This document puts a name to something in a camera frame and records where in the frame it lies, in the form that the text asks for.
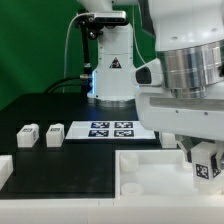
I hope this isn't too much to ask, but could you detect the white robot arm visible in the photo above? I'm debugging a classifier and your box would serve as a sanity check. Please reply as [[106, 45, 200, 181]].
[[135, 0, 224, 169]]

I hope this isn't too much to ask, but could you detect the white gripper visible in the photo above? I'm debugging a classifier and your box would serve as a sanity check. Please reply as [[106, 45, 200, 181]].
[[132, 59, 224, 162]]

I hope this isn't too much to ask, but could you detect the white camera cable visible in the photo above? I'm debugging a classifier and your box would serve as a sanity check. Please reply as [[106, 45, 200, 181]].
[[62, 12, 88, 94]]

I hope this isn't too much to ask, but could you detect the white fiducial marker sheet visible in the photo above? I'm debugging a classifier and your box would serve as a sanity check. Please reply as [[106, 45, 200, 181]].
[[66, 121, 155, 140]]

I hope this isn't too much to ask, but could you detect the white square tabletop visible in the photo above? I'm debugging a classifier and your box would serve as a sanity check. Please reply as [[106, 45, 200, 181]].
[[115, 150, 224, 200]]

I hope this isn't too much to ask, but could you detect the black cable bundle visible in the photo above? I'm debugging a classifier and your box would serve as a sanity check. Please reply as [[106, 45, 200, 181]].
[[43, 74, 94, 94]]

